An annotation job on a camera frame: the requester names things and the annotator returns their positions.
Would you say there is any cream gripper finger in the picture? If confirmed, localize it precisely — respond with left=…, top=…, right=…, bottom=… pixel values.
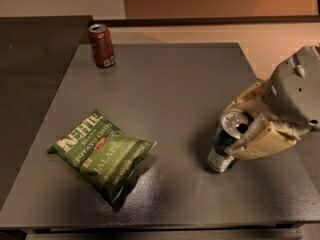
left=221, top=80, right=277, bottom=121
left=224, top=114, right=309, bottom=161

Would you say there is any silver blue redbull can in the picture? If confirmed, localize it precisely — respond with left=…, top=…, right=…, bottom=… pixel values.
left=208, top=109, right=250, bottom=173

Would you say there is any red coke can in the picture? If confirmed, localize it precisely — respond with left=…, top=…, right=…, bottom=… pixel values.
left=88, top=24, right=116, bottom=68

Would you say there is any green jalapeno chips bag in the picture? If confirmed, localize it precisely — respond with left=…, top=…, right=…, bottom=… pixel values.
left=48, top=110, right=156, bottom=203

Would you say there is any dark side counter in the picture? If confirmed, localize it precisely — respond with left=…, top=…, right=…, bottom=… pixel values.
left=0, top=15, right=93, bottom=208

